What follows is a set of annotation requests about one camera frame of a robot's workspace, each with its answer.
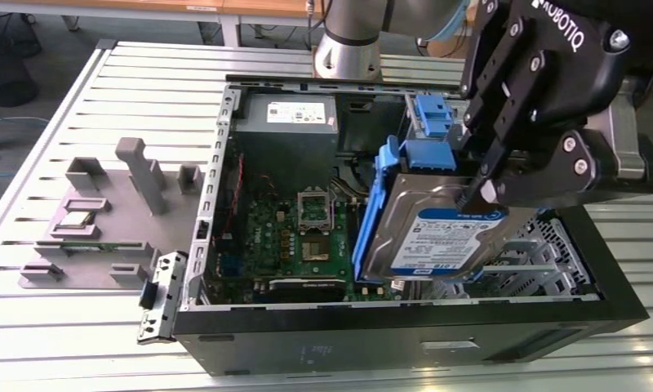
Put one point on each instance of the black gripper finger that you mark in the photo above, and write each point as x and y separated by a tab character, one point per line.
566	175
513	61

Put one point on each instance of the hard disk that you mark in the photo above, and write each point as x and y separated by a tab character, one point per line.
440	237

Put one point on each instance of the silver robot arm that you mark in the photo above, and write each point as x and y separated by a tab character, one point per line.
348	57

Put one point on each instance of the silver disk bay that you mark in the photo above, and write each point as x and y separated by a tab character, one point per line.
545	265

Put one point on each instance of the wooden desk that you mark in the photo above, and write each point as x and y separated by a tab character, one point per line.
447	49

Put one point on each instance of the silver drive cage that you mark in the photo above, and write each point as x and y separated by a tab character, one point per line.
458	114

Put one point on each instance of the black RAM slot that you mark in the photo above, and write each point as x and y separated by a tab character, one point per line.
354	220

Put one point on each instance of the CPU socket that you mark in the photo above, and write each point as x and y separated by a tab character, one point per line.
316	210

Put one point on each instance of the grey power supply unit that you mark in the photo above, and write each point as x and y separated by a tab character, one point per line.
283	147

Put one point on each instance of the black graphics card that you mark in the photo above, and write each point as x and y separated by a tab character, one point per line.
304	288

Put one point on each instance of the black PC case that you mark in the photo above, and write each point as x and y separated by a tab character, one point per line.
359	343

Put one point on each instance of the green motherboard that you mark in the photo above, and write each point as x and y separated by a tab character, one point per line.
272	245

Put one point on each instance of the white framed desk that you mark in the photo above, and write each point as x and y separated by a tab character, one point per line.
196	8

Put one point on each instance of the grey parts rack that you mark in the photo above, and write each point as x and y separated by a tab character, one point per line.
126	228

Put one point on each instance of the CPU chip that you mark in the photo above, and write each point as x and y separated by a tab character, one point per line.
78	219

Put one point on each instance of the green RAM stick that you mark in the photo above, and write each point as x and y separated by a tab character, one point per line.
92	247

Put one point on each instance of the black waste bin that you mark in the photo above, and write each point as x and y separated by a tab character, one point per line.
14	87

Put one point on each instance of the silver card retention bracket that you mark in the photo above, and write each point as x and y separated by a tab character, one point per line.
160	294

